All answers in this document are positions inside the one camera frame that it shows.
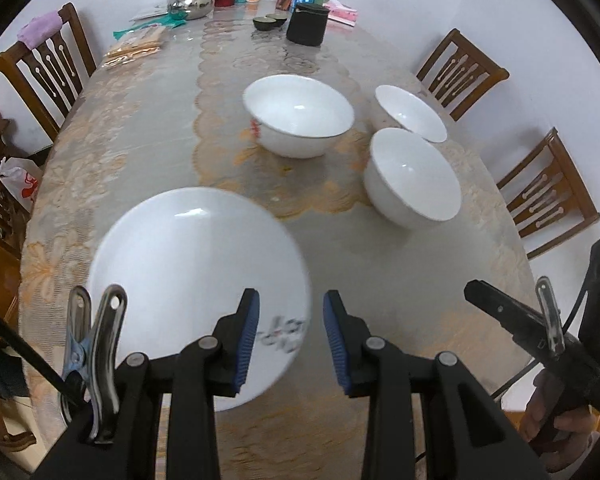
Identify black cylindrical container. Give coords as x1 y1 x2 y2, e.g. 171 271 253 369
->
286 3 329 47

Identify person's right hand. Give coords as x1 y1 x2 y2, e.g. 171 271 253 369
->
518 370 600 479

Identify purple cloth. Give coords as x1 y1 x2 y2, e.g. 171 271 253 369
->
17 11 64 50

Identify pink tissue pack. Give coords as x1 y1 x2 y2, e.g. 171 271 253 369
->
323 0 358 27

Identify dark small dish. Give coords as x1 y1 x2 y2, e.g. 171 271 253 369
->
266 13 288 27
252 16 277 32

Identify steel kettle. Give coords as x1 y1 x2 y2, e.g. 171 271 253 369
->
166 0 214 21

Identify small white bowl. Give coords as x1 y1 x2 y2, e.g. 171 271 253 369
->
370 84 448 143

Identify plain white plate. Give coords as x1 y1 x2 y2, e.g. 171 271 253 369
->
86 188 311 412

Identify metal spring clip left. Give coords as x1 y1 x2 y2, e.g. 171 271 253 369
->
59 284 128 444

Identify white bowl dark rim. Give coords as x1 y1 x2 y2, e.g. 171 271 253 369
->
363 128 462 231

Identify large white bowl red flowers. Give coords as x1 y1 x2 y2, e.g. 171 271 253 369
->
242 75 354 159

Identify wooden chair with purple cloth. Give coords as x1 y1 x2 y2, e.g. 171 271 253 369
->
0 2 96 141

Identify far right wooden chair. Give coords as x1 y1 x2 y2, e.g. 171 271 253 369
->
416 28 509 122

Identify metal spring clip right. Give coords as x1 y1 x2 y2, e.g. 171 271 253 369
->
535 276 566 359

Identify metal spring clip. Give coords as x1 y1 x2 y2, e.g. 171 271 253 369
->
535 276 566 359
59 284 128 444

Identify white red plastic bag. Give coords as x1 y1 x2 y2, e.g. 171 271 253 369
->
0 157 43 212

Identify near right wooden chair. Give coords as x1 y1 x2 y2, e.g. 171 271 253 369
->
496 127 600 260

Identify packaged crackers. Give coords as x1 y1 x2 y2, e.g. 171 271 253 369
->
102 25 168 68

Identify teal plastic bag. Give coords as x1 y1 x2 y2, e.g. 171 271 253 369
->
112 14 186 40

